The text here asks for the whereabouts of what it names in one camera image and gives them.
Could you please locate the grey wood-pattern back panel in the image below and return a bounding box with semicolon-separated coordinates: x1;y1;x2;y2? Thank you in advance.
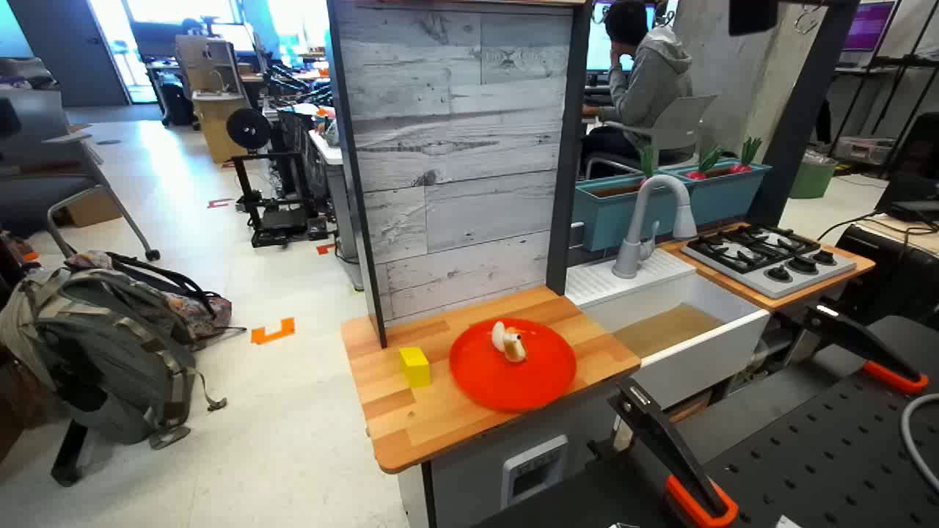
326;0;596;350

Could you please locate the orange bracket piece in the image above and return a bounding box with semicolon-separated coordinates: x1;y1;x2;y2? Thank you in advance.
250;315;298;345

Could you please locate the black metal shelf rack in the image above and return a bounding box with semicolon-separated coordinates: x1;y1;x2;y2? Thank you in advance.
825;0;939;171

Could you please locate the green bin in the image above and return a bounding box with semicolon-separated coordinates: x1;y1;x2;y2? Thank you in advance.
789;150;838;203

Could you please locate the teal planter box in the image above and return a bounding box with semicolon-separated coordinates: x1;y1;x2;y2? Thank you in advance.
685;161;775;229
571;174;697;259

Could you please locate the red toy radish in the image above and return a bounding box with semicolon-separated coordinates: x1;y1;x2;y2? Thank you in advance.
688;146;740;183
729;136;765;177

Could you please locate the grey toy stove top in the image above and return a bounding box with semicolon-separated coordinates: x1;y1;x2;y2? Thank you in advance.
681;222;855;303

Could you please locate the black equipment stand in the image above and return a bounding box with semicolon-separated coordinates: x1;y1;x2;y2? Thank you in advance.
226;102;330;249

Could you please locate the grey backpack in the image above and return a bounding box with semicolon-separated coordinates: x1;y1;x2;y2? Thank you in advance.
0;249;233;488

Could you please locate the yellow block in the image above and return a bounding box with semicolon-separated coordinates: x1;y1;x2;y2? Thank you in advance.
396;342;433;391

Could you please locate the black clamp orange handle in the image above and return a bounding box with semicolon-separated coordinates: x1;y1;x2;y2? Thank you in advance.
779;303;932;398
605;378;743;528

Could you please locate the red round plate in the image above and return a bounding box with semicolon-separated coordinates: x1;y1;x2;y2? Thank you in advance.
446;316;580;414

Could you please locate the beige wooden cabinet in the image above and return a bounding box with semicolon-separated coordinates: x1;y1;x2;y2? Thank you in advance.
173;36;251;163

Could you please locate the grey cable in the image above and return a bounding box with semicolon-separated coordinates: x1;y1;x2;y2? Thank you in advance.
898;391;939;467

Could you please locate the white toy sink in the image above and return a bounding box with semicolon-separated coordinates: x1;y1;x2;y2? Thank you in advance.
562;247;770;414

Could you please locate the person in grey hoodie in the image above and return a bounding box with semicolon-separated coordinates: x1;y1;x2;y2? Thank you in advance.
584;0;696;174

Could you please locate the grey toy faucet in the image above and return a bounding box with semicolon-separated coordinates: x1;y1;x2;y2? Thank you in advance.
609;174;701;281

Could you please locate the small white beige toy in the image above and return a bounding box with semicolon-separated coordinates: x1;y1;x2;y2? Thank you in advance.
486;320;531;367

